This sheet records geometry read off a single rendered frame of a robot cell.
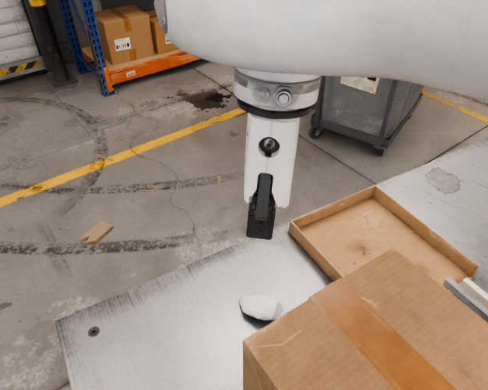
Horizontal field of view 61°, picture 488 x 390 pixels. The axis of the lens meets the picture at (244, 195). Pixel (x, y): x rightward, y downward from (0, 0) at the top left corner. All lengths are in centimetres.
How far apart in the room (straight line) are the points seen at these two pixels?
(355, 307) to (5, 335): 168
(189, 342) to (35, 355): 117
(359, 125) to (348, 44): 236
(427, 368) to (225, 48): 37
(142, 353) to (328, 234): 47
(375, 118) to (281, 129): 217
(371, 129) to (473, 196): 146
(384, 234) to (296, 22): 80
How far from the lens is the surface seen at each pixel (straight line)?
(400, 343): 49
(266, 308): 80
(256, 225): 48
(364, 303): 51
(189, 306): 84
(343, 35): 25
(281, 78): 38
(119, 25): 344
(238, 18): 27
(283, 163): 40
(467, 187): 123
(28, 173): 279
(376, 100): 249
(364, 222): 102
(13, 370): 191
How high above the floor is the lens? 153
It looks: 41 degrees down
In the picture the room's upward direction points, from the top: straight up
